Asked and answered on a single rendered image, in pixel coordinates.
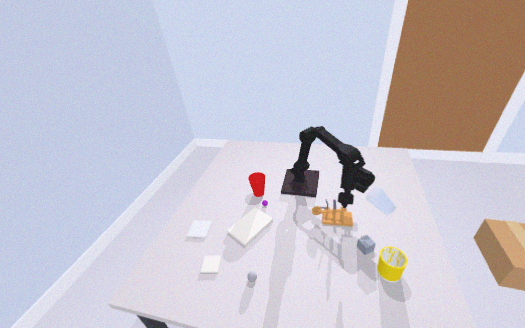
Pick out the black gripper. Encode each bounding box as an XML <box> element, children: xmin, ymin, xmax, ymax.
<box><xmin>337</xmin><ymin>175</ymin><xmax>355</xmax><ymax>208</ymax></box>

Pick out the yellow cup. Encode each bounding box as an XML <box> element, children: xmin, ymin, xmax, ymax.
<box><xmin>378</xmin><ymin>246</ymin><xmax>408</xmax><ymax>282</ymax></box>

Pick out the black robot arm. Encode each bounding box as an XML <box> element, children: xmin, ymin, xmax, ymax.
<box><xmin>290</xmin><ymin>126</ymin><xmax>375</xmax><ymax>193</ymax></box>

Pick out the grey ball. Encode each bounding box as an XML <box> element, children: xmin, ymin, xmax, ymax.
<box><xmin>247</xmin><ymin>271</ymin><xmax>257</xmax><ymax>282</ymax></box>

